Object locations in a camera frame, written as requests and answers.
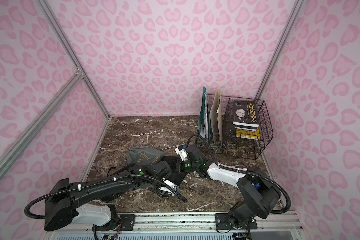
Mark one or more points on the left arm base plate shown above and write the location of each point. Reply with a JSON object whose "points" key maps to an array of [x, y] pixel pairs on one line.
{"points": [[117, 223]]}

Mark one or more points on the black pouch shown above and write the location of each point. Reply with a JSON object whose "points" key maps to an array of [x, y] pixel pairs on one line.
{"points": [[112, 172], [164, 174]]}

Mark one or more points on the yellow striped book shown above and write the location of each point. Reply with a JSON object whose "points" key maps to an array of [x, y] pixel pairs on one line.
{"points": [[251, 133]]}

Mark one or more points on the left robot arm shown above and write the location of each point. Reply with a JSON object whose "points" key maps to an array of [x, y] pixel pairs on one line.
{"points": [[61, 209]]}

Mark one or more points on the black wire basket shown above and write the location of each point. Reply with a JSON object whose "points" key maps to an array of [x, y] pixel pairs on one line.
{"points": [[234, 126]]}

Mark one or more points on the black portrait book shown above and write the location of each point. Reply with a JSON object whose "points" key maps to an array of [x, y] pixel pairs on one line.
{"points": [[246, 114]]}

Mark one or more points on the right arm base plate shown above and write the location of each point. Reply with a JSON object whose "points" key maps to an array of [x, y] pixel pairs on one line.
{"points": [[226, 223]]}

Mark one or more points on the grey hair dryer pouch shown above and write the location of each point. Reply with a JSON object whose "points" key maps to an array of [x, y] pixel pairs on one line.
{"points": [[146, 156]]}

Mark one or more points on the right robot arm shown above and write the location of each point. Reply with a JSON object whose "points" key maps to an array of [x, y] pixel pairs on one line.
{"points": [[259, 193]]}

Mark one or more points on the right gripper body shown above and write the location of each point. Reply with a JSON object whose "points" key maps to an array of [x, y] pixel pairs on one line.
{"points": [[182, 165]]}

